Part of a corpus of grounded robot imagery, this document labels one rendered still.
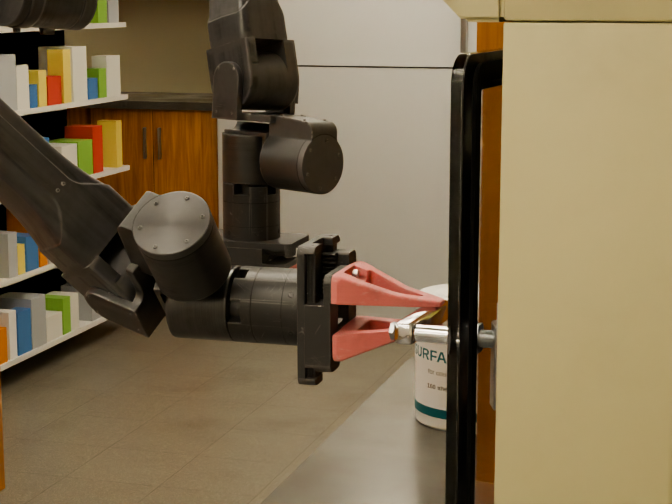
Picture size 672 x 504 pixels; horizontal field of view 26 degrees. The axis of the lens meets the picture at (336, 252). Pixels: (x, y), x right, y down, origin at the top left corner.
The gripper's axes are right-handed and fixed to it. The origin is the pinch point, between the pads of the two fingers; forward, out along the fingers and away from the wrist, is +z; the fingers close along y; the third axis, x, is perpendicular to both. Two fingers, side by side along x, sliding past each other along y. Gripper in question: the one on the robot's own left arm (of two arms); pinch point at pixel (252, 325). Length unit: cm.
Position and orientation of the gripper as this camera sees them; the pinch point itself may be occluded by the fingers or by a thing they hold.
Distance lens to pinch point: 147.2
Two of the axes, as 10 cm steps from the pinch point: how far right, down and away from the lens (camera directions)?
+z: -0.1, 9.8, 1.8
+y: 9.6, 0.6, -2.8
